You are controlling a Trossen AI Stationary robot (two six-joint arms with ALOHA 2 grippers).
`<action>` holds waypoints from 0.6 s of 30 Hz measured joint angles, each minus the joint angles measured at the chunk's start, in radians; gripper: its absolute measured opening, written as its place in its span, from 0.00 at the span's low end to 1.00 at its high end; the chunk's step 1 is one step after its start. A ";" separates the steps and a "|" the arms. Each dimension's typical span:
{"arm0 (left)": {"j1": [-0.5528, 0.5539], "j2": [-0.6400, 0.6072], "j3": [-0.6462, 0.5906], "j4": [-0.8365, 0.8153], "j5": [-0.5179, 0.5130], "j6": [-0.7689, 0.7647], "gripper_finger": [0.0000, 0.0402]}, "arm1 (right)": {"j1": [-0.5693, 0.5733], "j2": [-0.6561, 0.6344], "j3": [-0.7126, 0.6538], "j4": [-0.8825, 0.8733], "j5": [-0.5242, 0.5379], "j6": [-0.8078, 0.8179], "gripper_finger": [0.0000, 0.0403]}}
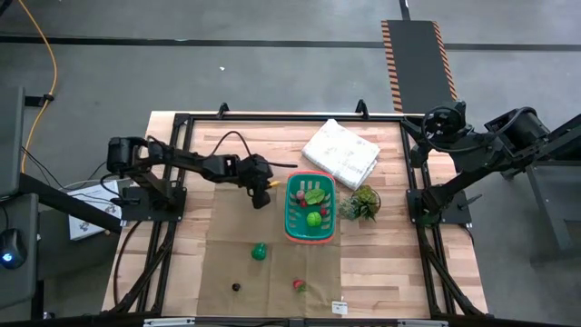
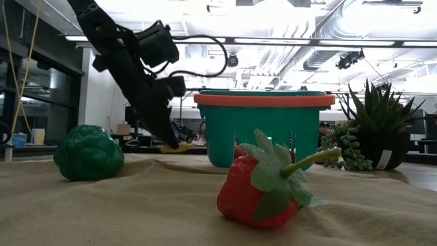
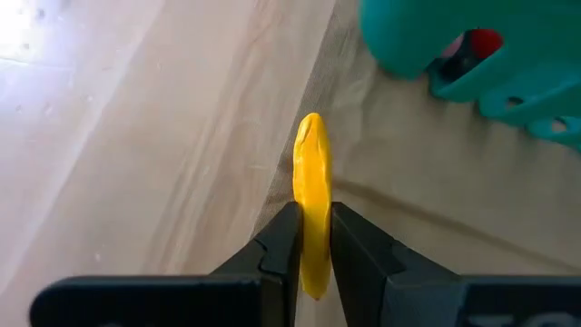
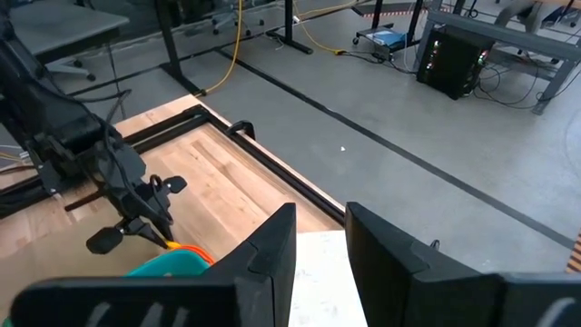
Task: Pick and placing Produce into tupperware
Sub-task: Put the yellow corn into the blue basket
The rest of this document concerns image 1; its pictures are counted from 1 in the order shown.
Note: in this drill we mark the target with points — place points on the yellow toy pepper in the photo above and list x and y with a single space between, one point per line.
275 184

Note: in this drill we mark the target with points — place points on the light green toy lettuce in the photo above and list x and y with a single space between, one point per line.
314 196

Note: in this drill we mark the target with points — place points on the black metal table frame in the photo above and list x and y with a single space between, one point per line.
318 118

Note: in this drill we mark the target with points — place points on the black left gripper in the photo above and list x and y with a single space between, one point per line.
254 172

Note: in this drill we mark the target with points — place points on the tan cloth mat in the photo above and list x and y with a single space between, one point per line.
227 268

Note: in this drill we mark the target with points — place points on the black orange-striped floor ramp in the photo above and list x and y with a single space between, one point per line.
422 68

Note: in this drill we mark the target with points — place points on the green toy cabbage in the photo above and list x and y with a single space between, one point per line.
313 219

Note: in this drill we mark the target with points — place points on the white printed booklet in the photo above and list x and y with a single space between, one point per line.
91 222

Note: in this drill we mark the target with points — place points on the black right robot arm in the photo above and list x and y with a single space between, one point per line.
481 154

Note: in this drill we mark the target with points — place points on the silver metal bracket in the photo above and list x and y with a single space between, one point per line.
168 322
422 323

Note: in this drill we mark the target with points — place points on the dark green toy bell pepper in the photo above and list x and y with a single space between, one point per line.
259 252

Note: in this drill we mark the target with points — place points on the potted artificial succulent plant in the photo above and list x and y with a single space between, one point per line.
365 202

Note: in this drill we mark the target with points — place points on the black metal stand beam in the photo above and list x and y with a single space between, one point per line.
68 204

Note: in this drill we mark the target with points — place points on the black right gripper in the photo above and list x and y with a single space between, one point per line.
447 125

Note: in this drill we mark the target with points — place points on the grey desk surface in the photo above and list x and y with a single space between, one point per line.
29 213

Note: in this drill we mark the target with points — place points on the black toy cherry green stem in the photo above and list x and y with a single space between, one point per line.
236 286

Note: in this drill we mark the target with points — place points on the pink toy fruit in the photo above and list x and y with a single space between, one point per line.
300 194

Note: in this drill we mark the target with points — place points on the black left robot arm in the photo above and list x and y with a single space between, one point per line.
190 161

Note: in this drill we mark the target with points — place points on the dark red toy cherry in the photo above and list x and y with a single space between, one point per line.
323 211

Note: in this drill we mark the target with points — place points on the teal basket orange rim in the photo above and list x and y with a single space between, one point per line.
295 227

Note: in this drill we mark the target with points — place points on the white plaid towel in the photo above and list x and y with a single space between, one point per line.
340 152

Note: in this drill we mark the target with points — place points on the white paper tag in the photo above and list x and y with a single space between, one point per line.
339 308

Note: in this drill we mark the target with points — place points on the grey monitor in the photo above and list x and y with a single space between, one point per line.
9 136

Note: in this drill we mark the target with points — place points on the red toy strawberry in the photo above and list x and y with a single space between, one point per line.
298 284

